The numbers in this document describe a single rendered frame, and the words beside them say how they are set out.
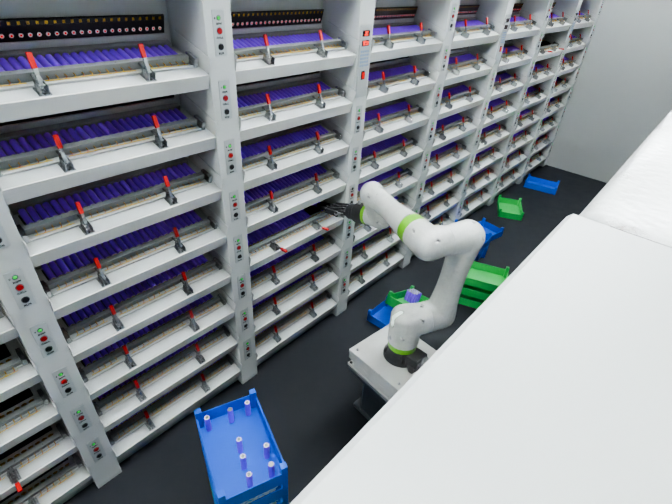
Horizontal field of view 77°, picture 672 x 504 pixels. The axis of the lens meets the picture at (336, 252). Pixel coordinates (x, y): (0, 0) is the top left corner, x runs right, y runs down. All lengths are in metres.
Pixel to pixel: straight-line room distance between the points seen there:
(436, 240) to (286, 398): 1.14
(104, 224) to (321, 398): 1.29
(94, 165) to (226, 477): 0.97
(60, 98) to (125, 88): 0.16
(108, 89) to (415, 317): 1.26
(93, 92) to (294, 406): 1.54
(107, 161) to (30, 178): 0.19
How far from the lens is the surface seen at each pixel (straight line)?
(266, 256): 1.86
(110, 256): 1.56
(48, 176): 1.32
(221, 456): 1.48
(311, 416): 2.12
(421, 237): 1.44
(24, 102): 1.25
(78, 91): 1.29
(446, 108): 2.76
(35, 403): 1.74
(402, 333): 1.72
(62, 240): 1.40
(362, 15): 1.90
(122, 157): 1.37
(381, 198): 1.69
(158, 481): 2.05
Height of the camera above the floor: 1.75
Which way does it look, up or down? 34 degrees down
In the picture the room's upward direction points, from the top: 4 degrees clockwise
